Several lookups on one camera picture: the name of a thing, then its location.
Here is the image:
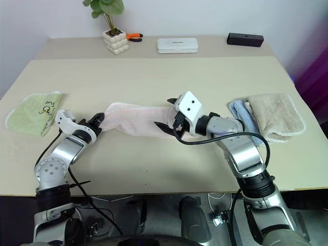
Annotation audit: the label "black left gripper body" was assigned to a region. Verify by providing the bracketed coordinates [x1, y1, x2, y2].
[77, 117, 103, 136]

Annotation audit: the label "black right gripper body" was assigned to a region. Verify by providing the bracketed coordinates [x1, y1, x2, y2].
[172, 110, 191, 134]

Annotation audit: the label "pink towel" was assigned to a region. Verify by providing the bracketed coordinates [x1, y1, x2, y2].
[100, 102, 203, 141]

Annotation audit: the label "light blue folded towel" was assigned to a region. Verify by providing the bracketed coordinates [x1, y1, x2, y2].
[228, 99, 264, 147]

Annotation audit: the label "green towel with black writing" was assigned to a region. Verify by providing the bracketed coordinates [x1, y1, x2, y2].
[4, 90, 65, 137]

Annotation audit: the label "beige folded towel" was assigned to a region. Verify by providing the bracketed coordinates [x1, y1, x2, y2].
[244, 92, 308, 144]

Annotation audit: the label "cream table cover board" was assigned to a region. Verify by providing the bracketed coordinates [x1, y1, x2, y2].
[0, 57, 328, 198]

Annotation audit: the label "white flat tin case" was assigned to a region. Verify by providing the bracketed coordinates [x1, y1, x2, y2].
[156, 37, 200, 54]

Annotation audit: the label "white bubble plant pot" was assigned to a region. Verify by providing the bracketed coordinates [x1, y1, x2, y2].
[102, 29, 130, 56]

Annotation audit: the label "orange and black pliers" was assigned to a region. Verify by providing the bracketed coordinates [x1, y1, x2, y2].
[126, 32, 145, 43]

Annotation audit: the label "dark grey rounded shape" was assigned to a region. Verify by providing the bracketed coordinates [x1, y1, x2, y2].
[122, 198, 148, 232]
[178, 195, 212, 242]

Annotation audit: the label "black rectangular box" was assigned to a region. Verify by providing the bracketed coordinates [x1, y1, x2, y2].
[226, 32, 265, 48]

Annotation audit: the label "green leafy plant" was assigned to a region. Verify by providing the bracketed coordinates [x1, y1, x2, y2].
[82, 0, 125, 35]

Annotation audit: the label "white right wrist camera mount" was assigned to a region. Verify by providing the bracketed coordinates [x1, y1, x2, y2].
[175, 91, 205, 136]

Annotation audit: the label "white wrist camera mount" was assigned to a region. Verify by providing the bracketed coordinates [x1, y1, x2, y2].
[55, 109, 96, 140]
[175, 91, 205, 136]

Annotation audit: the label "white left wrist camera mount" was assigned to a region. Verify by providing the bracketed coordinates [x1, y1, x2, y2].
[55, 109, 96, 140]

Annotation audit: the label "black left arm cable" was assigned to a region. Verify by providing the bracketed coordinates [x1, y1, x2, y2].
[34, 129, 124, 237]

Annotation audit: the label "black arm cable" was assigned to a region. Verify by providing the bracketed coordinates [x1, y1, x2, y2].
[34, 129, 124, 237]
[172, 126, 271, 170]

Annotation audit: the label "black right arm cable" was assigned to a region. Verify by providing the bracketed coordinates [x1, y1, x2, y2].
[172, 126, 271, 170]

